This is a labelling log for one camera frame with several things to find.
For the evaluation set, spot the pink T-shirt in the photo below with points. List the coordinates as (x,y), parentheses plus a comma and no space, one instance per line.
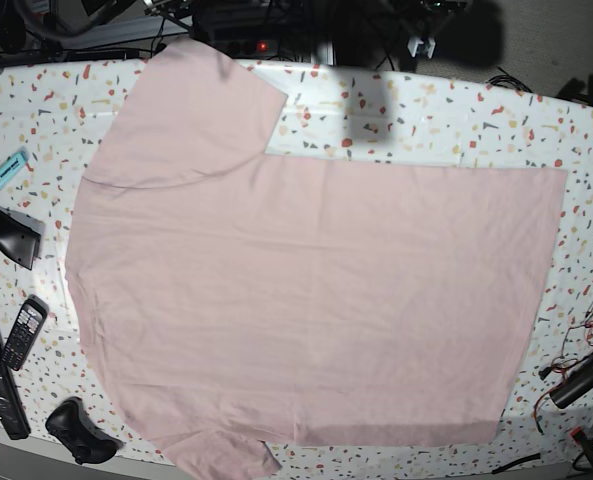
(229,299)

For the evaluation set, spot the black power strip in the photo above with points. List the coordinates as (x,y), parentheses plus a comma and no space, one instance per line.
(240,48)

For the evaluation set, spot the terrazzo patterned table cloth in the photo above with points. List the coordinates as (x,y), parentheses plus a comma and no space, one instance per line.
(60,112)

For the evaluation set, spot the black game controller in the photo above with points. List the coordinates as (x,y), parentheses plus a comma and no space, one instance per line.
(71,426)

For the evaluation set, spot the light blue highlighter pen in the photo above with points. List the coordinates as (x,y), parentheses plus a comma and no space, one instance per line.
(12,166)

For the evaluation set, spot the black cylinder tool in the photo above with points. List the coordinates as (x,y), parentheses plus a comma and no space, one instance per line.
(579,382)

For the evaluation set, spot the red tipped black tool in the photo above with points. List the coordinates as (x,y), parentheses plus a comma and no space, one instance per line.
(583,441)

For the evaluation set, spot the white bracket part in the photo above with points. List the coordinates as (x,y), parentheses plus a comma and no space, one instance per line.
(421,47)

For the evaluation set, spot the black cordless phone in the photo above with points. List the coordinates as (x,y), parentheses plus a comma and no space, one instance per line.
(25,330)

